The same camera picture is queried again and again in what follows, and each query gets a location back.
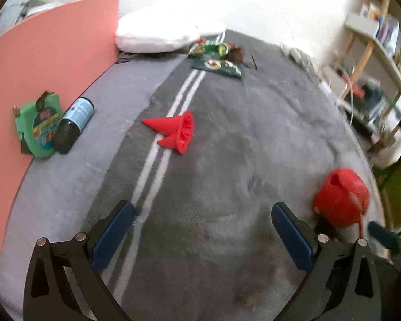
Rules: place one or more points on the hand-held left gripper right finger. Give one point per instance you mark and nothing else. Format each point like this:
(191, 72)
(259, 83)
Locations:
(292, 238)

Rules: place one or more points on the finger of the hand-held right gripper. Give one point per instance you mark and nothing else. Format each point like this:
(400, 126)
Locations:
(384, 235)

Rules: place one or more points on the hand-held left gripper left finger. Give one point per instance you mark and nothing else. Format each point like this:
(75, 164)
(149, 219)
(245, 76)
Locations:
(113, 234)

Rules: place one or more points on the red toy watering can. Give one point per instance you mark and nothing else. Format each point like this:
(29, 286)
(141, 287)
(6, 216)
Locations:
(342, 197)

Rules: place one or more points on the red plastic cone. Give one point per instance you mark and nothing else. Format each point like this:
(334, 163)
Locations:
(172, 123)
(177, 141)

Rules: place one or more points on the dark bottle with blue label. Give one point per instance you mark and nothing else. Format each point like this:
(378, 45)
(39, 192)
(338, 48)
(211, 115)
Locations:
(73, 124)

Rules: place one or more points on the green-edged table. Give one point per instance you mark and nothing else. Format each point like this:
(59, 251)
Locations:
(399, 113)

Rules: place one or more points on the green bubble bottle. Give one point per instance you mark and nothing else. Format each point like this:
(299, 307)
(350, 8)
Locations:
(38, 126)

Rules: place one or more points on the wooden shelf unit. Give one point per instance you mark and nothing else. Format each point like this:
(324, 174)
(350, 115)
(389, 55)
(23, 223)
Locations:
(377, 70)

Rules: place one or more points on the salmon pink board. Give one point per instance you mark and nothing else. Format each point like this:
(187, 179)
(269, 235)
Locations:
(36, 83)

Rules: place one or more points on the black cloth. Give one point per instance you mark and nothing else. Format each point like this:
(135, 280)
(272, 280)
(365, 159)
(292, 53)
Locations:
(127, 57)

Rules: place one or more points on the black pen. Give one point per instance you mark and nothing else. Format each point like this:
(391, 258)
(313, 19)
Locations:
(254, 62)

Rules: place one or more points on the dark green snack packet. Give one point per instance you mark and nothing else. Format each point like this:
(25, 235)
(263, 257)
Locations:
(219, 67)

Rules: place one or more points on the brown round object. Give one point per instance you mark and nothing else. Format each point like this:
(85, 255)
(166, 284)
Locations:
(236, 53)

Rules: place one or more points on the white pillow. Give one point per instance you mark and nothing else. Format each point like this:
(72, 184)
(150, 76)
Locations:
(163, 35)

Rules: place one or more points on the light green snack packet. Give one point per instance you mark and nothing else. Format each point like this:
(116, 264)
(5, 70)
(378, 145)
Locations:
(209, 48)

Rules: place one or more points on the white storage box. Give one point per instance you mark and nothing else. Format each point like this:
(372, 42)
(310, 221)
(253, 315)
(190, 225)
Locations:
(362, 24)

